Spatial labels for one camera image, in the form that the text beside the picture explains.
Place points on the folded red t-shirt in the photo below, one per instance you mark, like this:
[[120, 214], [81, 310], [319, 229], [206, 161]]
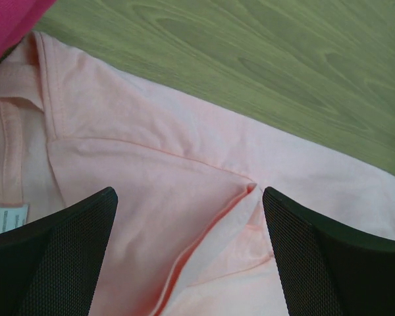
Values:
[[17, 18]]

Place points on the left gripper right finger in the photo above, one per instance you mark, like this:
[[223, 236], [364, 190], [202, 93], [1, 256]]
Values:
[[326, 267]]

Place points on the salmon pink t-shirt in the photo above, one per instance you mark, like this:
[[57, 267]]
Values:
[[189, 236]]

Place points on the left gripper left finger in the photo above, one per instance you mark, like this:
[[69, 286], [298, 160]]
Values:
[[51, 266]]

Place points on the white garment care label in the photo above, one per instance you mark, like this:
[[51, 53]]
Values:
[[13, 217]]

